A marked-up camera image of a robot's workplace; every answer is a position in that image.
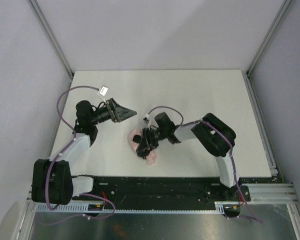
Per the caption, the pink folding umbrella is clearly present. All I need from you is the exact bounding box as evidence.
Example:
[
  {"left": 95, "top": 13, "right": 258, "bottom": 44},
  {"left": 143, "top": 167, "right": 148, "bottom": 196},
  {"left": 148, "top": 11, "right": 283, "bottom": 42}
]
[{"left": 128, "top": 128, "right": 157, "bottom": 165}]

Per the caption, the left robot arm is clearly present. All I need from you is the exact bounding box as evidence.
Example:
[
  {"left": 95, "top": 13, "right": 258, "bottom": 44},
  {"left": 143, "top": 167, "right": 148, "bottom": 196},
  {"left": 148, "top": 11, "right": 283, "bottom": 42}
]
[{"left": 31, "top": 98, "right": 137, "bottom": 210}]

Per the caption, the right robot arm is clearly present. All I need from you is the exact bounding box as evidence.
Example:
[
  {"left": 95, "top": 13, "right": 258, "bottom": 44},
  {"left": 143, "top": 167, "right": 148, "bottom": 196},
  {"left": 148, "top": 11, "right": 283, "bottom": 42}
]
[{"left": 129, "top": 112, "right": 240, "bottom": 200}]

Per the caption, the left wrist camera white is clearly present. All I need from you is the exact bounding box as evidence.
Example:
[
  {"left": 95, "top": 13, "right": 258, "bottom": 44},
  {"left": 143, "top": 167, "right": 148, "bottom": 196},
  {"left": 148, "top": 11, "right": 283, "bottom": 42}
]
[{"left": 97, "top": 85, "right": 109, "bottom": 102}]

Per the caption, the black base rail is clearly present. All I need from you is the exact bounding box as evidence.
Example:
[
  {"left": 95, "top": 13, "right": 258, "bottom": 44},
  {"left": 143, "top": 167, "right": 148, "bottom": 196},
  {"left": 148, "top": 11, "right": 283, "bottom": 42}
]
[{"left": 73, "top": 176, "right": 251, "bottom": 210}]

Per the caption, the grey cable duct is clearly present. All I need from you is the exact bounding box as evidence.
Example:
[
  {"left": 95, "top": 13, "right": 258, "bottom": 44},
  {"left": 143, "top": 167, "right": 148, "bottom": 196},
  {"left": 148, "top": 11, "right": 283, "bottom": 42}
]
[{"left": 34, "top": 199, "right": 243, "bottom": 216}]

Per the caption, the aluminium frame post left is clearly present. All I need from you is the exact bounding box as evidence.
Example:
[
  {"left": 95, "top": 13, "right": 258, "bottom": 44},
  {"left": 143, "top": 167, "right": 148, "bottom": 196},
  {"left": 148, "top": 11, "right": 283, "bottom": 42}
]
[{"left": 27, "top": 0, "right": 74, "bottom": 79}]

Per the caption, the aluminium frame post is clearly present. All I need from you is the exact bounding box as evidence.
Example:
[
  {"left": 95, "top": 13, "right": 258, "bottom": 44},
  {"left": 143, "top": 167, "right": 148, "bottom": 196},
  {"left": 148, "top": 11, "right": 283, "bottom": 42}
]
[
  {"left": 246, "top": 0, "right": 300, "bottom": 78},
  {"left": 27, "top": 0, "right": 74, "bottom": 79}
]

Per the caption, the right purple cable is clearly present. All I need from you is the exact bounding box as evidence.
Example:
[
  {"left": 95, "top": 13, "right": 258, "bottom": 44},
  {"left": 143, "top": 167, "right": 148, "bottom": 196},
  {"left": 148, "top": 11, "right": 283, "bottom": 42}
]
[{"left": 146, "top": 106, "right": 263, "bottom": 223}]

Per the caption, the aluminium frame post right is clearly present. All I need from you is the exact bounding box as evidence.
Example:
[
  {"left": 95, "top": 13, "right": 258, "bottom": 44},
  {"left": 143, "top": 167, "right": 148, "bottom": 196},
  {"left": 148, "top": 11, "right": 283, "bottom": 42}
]
[{"left": 246, "top": 0, "right": 300, "bottom": 78}]

